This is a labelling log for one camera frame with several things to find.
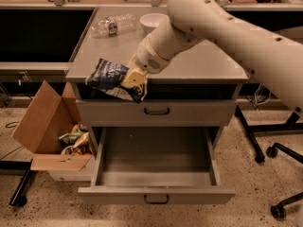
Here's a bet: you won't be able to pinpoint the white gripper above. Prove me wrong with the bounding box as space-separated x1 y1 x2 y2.
120 34 169 89

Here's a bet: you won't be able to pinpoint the blue chip bag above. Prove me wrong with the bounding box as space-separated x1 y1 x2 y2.
85 59 147 103

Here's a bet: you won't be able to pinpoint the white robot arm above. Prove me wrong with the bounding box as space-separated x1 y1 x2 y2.
121 0 303 114

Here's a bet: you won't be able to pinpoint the closed grey upper drawer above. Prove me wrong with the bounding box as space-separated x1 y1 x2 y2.
76 99 236 127

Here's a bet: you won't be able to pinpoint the grey drawer cabinet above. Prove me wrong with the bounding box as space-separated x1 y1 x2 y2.
65 6 250 206

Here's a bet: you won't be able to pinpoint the open grey middle drawer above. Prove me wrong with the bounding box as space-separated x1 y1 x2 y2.
79 127 235 204

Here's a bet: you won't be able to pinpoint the clear plastic water bottle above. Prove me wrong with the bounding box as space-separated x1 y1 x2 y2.
91 13 136 38

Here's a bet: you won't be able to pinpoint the white ceramic bowl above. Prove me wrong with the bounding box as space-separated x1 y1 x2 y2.
139 13 166 34

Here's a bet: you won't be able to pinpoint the snack wrappers in box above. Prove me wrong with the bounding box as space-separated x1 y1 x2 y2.
58 122 93 156

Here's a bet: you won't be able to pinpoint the open cardboard box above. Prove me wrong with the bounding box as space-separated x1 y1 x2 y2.
12 80 95 182

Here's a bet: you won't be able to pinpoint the black table leg right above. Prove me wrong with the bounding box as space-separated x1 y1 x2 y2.
235 106 265 164

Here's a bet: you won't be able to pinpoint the black table leg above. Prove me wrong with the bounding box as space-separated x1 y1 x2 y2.
235 106 265 164
9 162 32 207

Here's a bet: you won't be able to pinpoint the black table leg left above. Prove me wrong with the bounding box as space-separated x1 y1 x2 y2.
9 162 32 207

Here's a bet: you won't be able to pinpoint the black chair base with casters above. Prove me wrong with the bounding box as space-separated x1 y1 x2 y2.
265 142 303 220

